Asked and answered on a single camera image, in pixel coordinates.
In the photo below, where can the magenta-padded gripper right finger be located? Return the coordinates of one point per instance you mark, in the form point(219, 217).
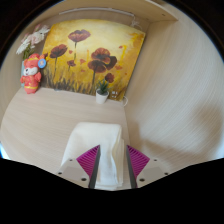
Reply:
point(151, 170)

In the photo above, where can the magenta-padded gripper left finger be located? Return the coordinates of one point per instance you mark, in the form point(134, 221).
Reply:
point(73, 171)

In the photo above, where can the white towel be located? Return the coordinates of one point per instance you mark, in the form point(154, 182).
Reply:
point(96, 136)

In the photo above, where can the small plant in white pot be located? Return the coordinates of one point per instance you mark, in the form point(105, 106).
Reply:
point(101, 97)

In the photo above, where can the red plush mouse toy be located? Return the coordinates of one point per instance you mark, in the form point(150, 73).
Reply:
point(31, 81)

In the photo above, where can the light blue vase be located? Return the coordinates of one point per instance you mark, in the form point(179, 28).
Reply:
point(22, 68)

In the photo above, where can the yellow poppy flower painting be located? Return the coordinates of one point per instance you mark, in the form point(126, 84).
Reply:
point(100, 36)

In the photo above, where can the pink and white flower bouquet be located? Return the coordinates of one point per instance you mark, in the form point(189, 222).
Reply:
point(33, 38)

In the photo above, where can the white light bar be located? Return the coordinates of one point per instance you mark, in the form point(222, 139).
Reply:
point(100, 9)

